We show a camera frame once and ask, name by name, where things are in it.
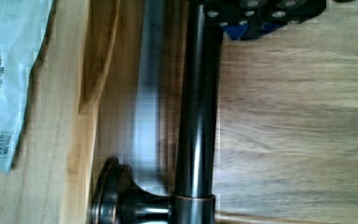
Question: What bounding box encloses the white snack packet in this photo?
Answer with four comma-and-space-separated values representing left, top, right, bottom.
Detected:
0, 0, 54, 173

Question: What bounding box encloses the dark metal drawer handle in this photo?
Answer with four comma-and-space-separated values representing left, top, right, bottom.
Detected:
89, 0, 223, 224

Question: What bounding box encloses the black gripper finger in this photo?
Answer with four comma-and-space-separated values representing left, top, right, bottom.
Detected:
205, 0, 326, 41

